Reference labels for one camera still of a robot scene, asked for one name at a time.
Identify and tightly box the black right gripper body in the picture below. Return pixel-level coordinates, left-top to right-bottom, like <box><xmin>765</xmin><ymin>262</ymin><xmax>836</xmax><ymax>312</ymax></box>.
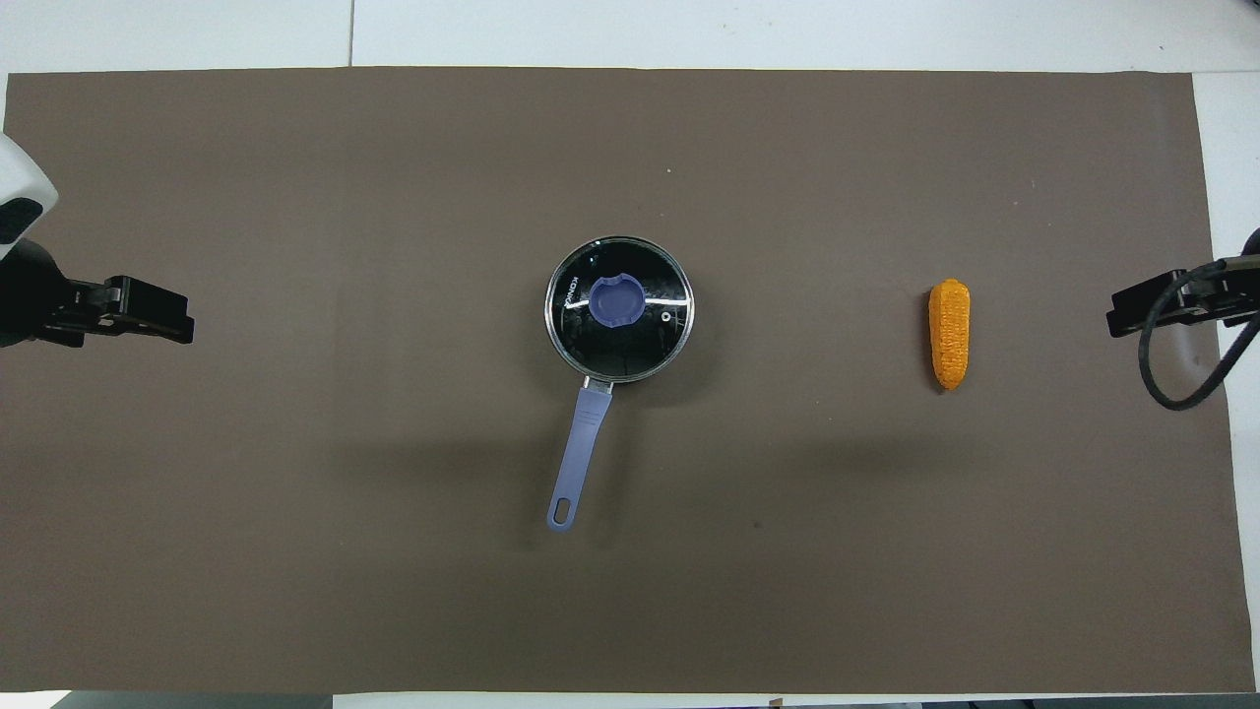
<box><xmin>1107</xmin><ymin>254</ymin><xmax>1260</xmax><ymax>338</ymax></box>

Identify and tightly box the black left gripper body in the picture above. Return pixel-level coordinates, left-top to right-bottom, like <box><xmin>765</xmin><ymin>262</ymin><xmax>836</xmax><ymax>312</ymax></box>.
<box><xmin>44</xmin><ymin>276</ymin><xmax>195</xmax><ymax>348</ymax></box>

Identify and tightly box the orange round fruit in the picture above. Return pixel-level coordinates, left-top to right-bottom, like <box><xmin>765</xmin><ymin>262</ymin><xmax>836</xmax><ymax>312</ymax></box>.
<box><xmin>928</xmin><ymin>279</ymin><xmax>972</xmax><ymax>392</ymax></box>

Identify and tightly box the glass lid with purple knob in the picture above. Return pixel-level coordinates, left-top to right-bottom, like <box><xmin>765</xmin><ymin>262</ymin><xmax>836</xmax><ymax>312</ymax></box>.
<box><xmin>546</xmin><ymin>236</ymin><xmax>695</xmax><ymax>383</ymax></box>

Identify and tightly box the brown table mat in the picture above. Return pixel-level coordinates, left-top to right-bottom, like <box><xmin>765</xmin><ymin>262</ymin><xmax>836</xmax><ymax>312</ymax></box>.
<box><xmin>0</xmin><ymin>67</ymin><xmax>1257</xmax><ymax>695</ymax></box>

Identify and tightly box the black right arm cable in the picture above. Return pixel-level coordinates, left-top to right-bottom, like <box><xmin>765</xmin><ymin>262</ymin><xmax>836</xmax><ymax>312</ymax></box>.
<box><xmin>1138</xmin><ymin>258</ymin><xmax>1260</xmax><ymax>412</ymax></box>

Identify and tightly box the dark pot with purple handle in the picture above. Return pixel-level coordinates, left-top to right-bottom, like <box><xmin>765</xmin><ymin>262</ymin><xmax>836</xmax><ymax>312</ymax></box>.
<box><xmin>544</xmin><ymin>234</ymin><xmax>696</xmax><ymax>533</ymax></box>

